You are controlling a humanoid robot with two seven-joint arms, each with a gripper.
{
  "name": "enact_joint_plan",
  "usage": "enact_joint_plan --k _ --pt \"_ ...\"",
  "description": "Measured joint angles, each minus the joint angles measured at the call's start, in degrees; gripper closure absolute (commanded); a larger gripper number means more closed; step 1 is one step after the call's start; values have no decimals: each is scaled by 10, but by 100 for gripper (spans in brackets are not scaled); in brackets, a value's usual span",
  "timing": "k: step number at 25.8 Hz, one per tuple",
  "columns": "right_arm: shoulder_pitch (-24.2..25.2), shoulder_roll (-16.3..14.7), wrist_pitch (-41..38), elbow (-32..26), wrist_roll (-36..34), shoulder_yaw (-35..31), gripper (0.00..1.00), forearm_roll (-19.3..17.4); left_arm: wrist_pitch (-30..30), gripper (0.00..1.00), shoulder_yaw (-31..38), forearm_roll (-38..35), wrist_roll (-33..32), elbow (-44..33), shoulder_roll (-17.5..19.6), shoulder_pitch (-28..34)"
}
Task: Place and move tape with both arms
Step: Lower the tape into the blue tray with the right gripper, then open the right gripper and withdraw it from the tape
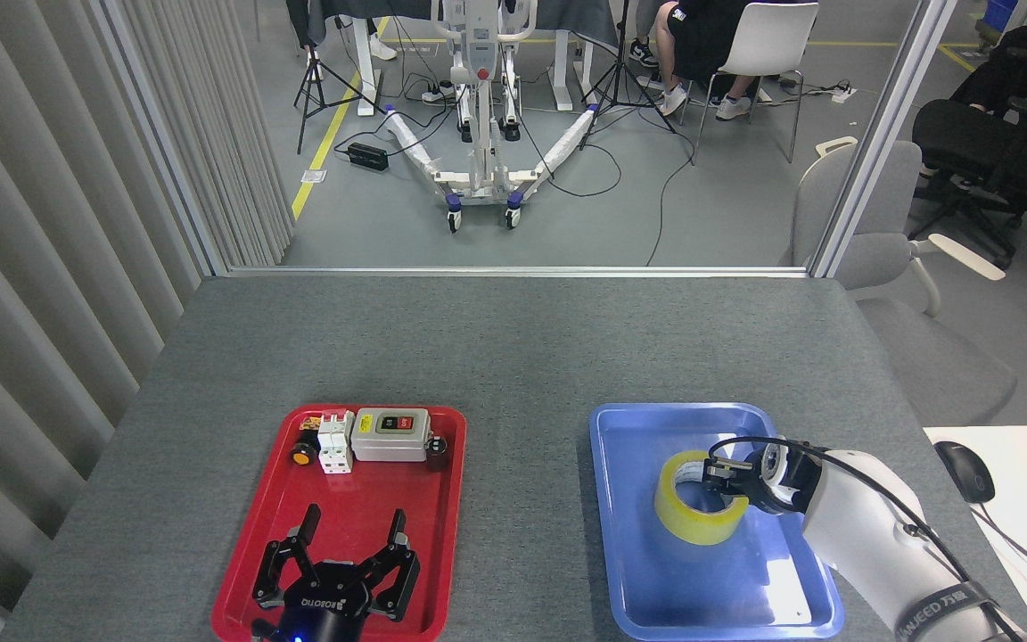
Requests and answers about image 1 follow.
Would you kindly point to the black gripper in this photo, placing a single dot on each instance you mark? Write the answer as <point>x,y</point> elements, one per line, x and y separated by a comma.
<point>752,486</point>
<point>331,602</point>

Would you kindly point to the yellow tape roll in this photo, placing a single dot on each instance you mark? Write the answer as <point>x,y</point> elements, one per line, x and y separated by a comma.
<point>687,522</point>

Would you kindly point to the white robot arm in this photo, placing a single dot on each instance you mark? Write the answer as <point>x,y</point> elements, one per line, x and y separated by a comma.
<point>861,535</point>

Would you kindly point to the red plastic tray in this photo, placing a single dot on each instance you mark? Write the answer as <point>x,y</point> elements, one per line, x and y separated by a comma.
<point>344,499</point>

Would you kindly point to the yellow push button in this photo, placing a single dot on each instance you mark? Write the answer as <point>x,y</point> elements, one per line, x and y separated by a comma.
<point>303,456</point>

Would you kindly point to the white circuit breaker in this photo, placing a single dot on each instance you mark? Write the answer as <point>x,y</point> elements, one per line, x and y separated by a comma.
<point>335,446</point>

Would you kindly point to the blue plastic tray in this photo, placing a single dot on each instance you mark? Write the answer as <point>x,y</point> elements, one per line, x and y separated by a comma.
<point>638,571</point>

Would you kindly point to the small orange black part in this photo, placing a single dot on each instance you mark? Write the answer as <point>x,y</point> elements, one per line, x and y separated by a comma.
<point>310,422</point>

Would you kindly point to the grey office chair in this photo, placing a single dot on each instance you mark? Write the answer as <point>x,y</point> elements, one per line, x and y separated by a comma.
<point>924,348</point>

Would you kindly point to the black computer mouse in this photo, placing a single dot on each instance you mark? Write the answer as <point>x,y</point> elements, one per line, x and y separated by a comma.
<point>965,471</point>

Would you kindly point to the white wheeled stand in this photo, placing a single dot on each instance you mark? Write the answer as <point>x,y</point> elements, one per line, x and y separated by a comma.
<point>482,160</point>

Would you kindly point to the white power strip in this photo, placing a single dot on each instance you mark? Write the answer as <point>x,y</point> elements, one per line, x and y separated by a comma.
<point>843,93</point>

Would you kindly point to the black tripod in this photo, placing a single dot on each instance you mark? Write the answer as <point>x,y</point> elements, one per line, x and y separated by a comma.
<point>316,85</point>
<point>622,80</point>

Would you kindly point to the black office chair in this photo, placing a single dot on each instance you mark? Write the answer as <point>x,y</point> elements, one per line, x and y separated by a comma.
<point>968,147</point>

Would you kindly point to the black power adapter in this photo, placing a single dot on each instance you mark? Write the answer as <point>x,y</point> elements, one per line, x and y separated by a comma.
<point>367,157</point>

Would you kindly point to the white chair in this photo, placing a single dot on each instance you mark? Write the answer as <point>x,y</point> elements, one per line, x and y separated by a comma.
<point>776,36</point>

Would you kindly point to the grey vertical blinds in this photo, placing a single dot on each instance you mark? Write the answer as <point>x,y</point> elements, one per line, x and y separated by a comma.
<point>32,223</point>

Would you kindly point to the blue storage bin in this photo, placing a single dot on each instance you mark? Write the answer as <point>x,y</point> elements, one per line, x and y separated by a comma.
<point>1001,13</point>

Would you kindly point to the grey switch box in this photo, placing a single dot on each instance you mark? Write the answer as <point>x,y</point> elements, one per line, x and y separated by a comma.
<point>389,443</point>

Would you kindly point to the black round knob switch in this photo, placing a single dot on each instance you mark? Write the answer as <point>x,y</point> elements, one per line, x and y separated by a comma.
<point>437,455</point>

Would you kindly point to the silver frame rail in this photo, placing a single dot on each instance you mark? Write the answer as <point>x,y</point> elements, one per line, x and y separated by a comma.
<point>513,271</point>

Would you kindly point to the silver frame post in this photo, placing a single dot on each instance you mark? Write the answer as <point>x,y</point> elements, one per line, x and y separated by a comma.
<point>879,134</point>

